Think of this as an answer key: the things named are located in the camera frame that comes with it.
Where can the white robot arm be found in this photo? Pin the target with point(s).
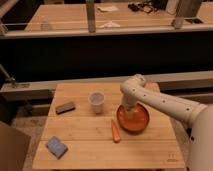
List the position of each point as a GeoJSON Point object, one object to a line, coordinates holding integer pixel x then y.
{"type": "Point", "coordinates": [197, 116]}

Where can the metal clamp bracket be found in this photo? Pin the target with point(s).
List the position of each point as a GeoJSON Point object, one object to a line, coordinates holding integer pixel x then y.
{"type": "Point", "coordinates": [12, 80]}

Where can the orange carrot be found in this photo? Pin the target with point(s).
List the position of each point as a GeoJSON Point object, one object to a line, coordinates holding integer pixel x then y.
{"type": "Point", "coordinates": [115, 132]}

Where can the clear plastic cup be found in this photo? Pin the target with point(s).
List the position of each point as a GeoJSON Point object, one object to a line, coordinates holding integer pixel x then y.
{"type": "Point", "coordinates": [96, 101]}

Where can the crumpled white paper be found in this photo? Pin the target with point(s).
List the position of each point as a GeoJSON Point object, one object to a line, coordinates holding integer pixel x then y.
{"type": "Point", "coordinates": [110, 24]}

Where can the grey metal post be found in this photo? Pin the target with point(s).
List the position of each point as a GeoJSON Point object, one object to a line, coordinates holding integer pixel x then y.
{"type": "Point", "coordinates": [187, 10]}
{"type": "Point", "coordinates": [90, 9]}

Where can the white paper sheet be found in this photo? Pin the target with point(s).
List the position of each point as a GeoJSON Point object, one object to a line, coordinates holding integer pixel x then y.
{"type": "Point", "coordinates": [107, 9]}

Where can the blue sponge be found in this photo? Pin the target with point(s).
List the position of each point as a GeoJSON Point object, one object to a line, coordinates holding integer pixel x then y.
{"type": "Point", "coordinates": [56, 147]}

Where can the orange ceramic bowl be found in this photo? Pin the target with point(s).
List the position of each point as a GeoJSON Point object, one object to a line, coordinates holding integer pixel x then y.
{"type": "Point", "coordinates": [136, 120]}

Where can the grey metal post right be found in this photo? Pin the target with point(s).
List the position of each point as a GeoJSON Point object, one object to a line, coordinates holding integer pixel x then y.
{"type": "Point", "coordinates": [187, 10]}

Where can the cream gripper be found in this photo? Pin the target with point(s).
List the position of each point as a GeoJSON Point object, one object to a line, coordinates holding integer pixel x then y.
{"type": "Point", "coordinates": [129, 111]}

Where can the dark rectangular block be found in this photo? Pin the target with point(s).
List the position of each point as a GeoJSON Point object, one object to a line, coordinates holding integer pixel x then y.
{"type": "Point", "coordinates": [65, 108]}

